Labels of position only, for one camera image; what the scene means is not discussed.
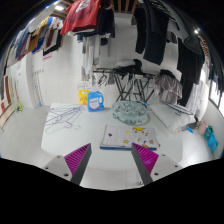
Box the bundle of wire clothes hangers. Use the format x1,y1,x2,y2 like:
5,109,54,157
43,103,87,135

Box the navy hanging garment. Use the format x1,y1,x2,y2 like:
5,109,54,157
76,0,116,41

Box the white hanging clothes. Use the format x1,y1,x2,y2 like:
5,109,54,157
81,34,111,78

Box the white star-print towel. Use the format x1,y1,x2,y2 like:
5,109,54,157
99,124,161,151

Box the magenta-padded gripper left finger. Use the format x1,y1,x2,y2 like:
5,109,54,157
42,142,93,186

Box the white pillow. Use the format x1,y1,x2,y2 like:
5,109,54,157
148,102,195,134

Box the yellow detergent bag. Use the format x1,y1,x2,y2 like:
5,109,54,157
78,88,90,106

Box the long black hanging garment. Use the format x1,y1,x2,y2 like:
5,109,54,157
176,36,206,108

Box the row of colourful hanging clothes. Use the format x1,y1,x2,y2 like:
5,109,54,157
6,15,64,68

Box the black folding drying rack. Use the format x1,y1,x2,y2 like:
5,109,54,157
92,66,158,104

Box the pink bucket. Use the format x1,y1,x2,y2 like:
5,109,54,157
198,120,209,136

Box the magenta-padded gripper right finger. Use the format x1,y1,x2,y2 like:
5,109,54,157
130,142,184,186

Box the teal slippers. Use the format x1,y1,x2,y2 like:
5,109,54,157
203,125,219,154

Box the blue detergent bottle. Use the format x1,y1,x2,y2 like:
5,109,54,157
86,87,106,113

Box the green hoop hanger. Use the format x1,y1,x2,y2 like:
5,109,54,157
162,100,194,117

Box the grey garment on rack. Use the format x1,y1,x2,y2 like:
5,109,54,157
153,69,184,105

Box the black hanging garments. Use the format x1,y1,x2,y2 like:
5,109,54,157
134,1,174,66

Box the red hanging shirt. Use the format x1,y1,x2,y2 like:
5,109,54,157
59,0,102,36

